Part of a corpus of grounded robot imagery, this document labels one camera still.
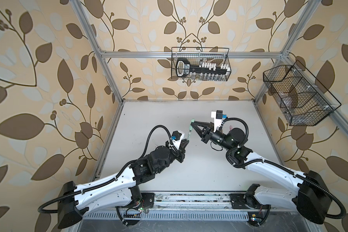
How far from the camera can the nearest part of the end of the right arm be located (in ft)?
1.98

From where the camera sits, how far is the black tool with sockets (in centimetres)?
83

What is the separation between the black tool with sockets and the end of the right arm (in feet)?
1.16
